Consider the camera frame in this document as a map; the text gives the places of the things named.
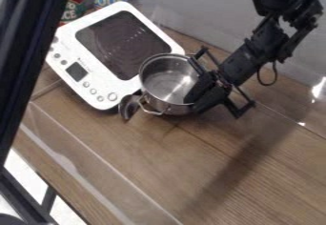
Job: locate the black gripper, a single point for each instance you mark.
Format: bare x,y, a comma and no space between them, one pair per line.
214,85

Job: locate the silver pot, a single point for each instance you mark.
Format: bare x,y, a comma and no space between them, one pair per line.
168,78

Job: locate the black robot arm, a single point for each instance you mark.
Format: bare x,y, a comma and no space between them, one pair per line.
288,21

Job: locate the white and black stove top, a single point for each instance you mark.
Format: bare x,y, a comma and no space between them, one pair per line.
99,49

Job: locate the tomato sauce can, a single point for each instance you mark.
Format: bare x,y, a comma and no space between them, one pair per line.
75,9

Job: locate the clear acrylic barrier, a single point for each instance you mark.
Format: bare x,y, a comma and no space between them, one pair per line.
90,183

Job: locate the green handled silver spoon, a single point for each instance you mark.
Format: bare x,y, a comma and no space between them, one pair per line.
129,105

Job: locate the black metal frame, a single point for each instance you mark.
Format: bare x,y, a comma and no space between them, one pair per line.
29,24

